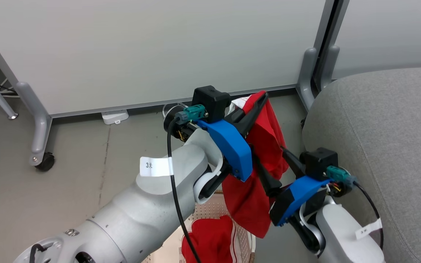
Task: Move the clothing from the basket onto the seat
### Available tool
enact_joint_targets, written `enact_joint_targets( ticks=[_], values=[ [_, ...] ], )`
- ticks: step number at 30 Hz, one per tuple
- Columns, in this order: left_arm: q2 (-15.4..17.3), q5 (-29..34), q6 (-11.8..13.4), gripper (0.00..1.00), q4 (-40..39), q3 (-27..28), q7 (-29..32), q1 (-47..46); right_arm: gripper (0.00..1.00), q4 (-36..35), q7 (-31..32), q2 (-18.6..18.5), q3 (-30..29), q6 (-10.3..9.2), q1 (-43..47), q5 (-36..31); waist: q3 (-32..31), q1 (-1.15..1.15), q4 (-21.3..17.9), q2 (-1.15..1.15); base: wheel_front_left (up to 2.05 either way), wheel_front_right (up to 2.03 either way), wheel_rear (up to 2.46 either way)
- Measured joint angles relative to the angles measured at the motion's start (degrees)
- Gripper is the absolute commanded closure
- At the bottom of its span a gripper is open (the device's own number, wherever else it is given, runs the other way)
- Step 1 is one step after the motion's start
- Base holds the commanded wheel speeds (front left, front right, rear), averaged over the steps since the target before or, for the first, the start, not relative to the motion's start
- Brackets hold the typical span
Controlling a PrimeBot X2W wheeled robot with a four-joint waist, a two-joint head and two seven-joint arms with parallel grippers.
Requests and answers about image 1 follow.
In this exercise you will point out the grey partition foot with caster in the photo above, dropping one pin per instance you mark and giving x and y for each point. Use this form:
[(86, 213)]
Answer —
[(39, 120)]

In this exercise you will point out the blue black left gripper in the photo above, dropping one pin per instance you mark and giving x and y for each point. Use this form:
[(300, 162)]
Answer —
[(232, 146)]

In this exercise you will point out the white power adapter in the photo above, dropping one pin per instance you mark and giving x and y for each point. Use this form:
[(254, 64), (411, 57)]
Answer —
[(114, 117)]

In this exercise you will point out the wide white partition panel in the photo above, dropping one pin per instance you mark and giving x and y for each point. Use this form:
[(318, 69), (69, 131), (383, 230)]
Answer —
[(141, 47)]

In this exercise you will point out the grey fabric sofa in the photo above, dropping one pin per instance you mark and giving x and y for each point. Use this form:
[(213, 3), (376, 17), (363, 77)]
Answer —
[(386, 146)]

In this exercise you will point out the red garment with white stripes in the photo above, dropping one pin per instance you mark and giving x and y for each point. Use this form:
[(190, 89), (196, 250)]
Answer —
[(210, 241)]

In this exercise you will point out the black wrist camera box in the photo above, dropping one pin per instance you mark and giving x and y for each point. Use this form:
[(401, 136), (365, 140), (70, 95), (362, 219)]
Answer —
[(210, 100), (318, 162)]

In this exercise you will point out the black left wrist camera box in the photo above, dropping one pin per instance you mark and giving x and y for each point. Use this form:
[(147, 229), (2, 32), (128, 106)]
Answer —
[(210, 100)]

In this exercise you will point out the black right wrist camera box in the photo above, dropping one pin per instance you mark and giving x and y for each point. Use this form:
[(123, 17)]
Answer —
[(318, 162)]

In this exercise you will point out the narrow white partition panel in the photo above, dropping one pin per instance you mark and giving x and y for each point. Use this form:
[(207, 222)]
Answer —
[(389, 33)]

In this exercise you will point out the white label on right arm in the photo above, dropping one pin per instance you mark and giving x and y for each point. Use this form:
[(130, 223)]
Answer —
[(368, 229)]

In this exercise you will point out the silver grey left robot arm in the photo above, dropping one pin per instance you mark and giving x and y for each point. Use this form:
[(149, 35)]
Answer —
[(137, 215)]

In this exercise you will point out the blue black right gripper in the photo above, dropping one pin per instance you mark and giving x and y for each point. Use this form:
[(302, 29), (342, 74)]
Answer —
[(298, 193)]

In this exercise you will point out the red garment with white tag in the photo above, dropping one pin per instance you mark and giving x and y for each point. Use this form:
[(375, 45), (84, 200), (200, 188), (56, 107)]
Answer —
[(247, 204)]

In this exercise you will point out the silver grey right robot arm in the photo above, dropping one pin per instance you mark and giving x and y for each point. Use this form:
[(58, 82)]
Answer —
[(345, 237)]

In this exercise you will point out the white perforated laundry basket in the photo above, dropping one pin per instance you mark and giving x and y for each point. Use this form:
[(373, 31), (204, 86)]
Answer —
[(210, 208)]

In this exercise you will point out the white label on left arm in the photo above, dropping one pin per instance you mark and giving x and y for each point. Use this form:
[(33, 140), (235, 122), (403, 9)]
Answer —
[(155, 167)]

